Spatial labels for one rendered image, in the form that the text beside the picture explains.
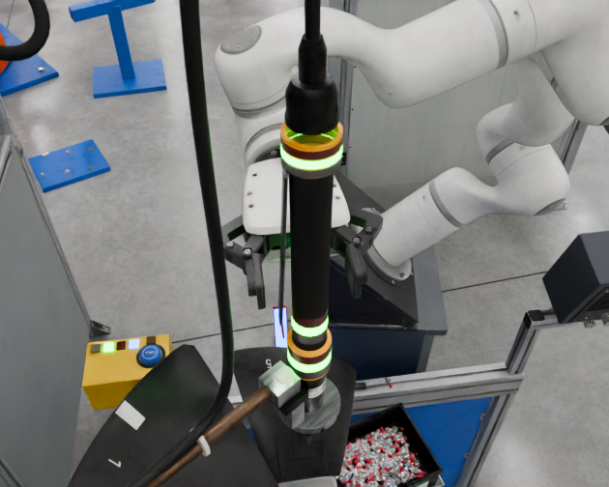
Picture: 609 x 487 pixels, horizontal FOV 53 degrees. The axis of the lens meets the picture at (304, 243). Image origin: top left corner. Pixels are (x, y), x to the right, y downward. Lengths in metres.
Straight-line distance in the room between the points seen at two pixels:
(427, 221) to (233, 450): 0.71
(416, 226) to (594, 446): 1.41
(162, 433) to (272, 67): 0.43
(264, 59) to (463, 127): 2.23
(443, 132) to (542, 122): 1.77
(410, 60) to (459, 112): 2.08
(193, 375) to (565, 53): 0.60
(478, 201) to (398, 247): 0.21
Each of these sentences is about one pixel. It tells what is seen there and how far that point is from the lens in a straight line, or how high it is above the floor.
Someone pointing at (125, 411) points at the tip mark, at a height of 1.42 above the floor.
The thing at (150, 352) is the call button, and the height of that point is 1.08.
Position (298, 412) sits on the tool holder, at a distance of 0.65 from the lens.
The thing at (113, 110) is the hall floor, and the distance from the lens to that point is 3.96.
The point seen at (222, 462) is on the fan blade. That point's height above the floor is 1.35.
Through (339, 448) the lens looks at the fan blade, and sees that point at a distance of 0.97.
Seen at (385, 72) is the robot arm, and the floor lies 1.72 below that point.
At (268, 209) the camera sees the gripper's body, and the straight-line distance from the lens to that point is 0.57.
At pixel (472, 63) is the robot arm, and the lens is 0.72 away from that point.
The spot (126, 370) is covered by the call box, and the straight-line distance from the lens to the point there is 1.22.
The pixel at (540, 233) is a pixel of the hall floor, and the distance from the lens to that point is 3.16.
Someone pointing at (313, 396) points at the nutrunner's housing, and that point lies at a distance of 0.65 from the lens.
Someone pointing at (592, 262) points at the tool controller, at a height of 1.24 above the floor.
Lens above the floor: 2.05
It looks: 45 degrees down
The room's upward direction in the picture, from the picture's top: straight up
